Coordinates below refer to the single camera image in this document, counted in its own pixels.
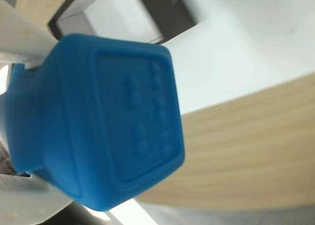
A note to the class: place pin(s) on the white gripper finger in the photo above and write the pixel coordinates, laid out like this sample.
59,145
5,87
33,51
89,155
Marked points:
22,202
22,38

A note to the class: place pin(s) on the blue rubber cube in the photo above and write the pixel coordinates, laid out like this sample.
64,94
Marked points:
98,124

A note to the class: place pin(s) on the brown box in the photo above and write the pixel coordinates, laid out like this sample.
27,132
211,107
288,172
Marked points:
167,10

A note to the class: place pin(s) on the white paper sheet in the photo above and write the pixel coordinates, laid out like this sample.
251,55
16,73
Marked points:
233,50

